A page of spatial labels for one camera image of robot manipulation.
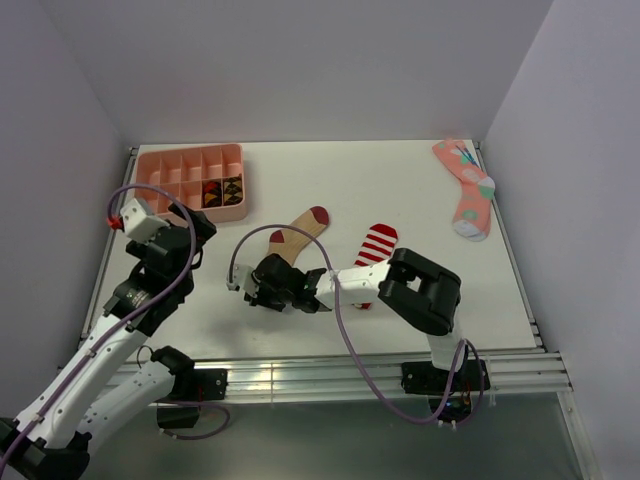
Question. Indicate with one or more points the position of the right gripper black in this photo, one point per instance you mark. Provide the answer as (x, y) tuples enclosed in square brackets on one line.
[(259, 299)]

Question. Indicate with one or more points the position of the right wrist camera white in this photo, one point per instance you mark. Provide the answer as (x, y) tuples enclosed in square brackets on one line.
[(241, 279)]

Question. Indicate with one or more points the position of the aluminium rail frame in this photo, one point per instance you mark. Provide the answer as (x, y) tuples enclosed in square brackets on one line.
[(294, 357)]

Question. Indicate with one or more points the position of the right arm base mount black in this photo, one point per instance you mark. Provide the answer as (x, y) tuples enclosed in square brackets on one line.
[(422, 378)]

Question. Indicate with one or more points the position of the tan maroon sock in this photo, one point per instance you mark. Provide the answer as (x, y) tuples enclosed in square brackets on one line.
[(288, 244)]

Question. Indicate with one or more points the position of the brown argyle rolled sock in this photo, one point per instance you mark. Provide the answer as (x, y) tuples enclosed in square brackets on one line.
[(232, 191)]

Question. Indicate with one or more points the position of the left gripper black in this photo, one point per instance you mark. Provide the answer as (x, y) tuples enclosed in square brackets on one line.
[(205, 229)]

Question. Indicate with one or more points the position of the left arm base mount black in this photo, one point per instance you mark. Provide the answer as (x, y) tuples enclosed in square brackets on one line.
[(195, 397)]

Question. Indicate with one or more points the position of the red argyle rolled sock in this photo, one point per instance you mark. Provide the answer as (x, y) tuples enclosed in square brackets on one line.
[(212, 196)]

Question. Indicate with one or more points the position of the red white striped sock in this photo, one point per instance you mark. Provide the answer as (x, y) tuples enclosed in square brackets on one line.
[(378, 245)]

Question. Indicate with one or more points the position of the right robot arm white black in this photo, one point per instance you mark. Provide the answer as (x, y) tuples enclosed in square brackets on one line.
[(422, 293)]

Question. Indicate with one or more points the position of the pink patterned sock pair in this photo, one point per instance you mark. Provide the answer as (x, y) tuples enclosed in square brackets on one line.
[(472, 218)]

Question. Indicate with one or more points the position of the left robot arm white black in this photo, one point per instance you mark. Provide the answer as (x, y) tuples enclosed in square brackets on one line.
[(56, 435)]

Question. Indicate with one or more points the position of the pink divided organizer tray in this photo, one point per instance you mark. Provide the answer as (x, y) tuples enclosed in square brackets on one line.
[(182, 172)]

